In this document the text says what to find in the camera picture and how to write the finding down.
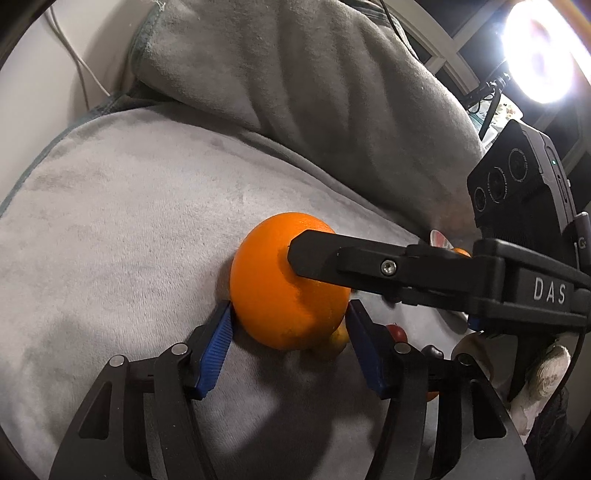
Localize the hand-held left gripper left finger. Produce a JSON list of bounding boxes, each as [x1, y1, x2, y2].
[[48, 300, 236, 480]]

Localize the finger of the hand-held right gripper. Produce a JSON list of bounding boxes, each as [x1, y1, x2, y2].
[[287, 229, 477, 320]]

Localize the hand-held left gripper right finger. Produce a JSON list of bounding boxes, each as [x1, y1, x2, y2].
[[344, 299, 536, 480]]

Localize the smooth large orange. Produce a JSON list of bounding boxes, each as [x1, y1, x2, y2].
[[229, 211, 352, 350]]

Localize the person's right forearm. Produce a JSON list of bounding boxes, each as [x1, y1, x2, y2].
[[524, 388, 583, 480]]

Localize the person's right hand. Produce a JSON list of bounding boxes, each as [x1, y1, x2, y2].
[[508, 344, 573, 435]]

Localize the small yellow fruit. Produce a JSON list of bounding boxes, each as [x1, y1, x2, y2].
[[314, 320, 348, 361]]

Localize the floral print packet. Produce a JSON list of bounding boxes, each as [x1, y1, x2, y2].
[[468, 95, 522, 139]]

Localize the black light stand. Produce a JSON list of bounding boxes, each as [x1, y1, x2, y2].
[[464, 74, 511, 139]]

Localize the grey plush blanket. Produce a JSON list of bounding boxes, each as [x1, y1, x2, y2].
[[0, 92, 509, 480]]

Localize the large grey pillow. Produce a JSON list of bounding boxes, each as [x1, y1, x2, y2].
[[131, 0, 485, 232]]

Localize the bright ring light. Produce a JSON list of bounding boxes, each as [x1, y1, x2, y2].
[[501, 0, 578, 104]]

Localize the white window frame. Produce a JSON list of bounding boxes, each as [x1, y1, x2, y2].
[[383, 0, 490, 93]]

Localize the white cable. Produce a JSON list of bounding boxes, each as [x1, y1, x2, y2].
[[46, 4, 112, 112]]

